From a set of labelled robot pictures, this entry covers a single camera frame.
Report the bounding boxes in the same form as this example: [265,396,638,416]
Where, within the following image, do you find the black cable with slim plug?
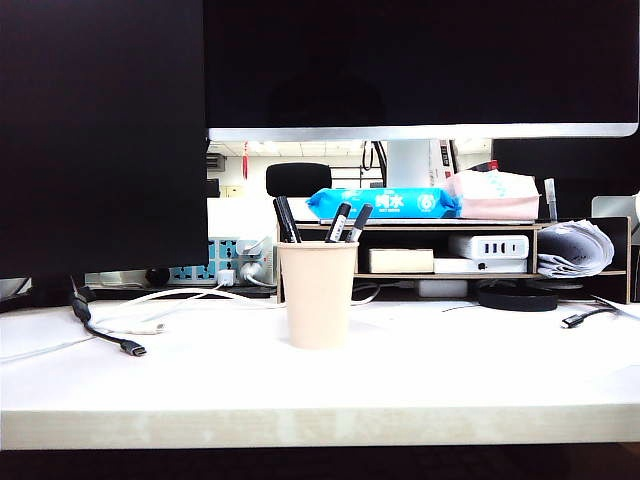
[560,305,619,330]

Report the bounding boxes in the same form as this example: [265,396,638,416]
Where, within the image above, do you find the black computer monitor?
[0,0,210,311]

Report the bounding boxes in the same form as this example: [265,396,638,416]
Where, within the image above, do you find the thin white cable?
[0,333,97,364]

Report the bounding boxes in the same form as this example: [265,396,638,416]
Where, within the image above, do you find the pink white tissue pack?
[444,169,541,220]

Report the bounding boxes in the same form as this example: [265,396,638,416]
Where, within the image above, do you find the white device with silver back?
[590,190,640,232]

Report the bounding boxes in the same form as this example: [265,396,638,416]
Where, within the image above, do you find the blue wet wipes pack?
[305,186,462,220]

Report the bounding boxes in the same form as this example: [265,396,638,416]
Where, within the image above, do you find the wooden desk shelf organizer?
[276,215,632,305]

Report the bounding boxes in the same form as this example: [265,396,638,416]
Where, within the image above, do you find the black marker with grey label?
[324,202,352,244]
[344,203,375,244]

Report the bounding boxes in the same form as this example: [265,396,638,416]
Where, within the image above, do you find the cream rectangular box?
[368,248,435,274]

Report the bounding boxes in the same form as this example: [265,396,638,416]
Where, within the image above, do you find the white cable with connector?
[92,285,289,337]

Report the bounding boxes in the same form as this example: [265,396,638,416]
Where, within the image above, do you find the flat white box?
[433,257,529,274]

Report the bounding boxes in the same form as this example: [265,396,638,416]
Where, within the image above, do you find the white round power plug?
[238,261,266,286]

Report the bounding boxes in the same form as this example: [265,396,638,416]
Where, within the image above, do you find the white power adapter brick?
[418,279,469,299]

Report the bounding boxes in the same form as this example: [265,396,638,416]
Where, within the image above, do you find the rolled printed papers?
[537,219,615,279]

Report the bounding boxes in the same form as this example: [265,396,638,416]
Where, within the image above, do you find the black office chair headrest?
[265,162,333,198]

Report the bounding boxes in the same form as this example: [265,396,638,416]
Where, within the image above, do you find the black USB-C cable with grey plug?
[69,277,149,358]

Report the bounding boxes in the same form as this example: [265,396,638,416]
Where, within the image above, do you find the white multi-port USB charger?
[448,234,530,260]

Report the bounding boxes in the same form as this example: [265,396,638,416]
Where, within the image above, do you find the black round disc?
[476,283,560,313]

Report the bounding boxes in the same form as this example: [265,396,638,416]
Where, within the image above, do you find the white sheet of paper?
[591,294,640,322]

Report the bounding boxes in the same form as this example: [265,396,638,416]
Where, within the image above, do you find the large monitor with silver bezel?
[202,0,640,143]

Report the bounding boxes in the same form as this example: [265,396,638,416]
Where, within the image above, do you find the beige paper cup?
[276,240,360,350]

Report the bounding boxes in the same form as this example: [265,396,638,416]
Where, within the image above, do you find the white blue power strip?
[167,238,277,287]

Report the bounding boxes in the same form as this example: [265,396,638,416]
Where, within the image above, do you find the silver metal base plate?
[83,269,174,290]

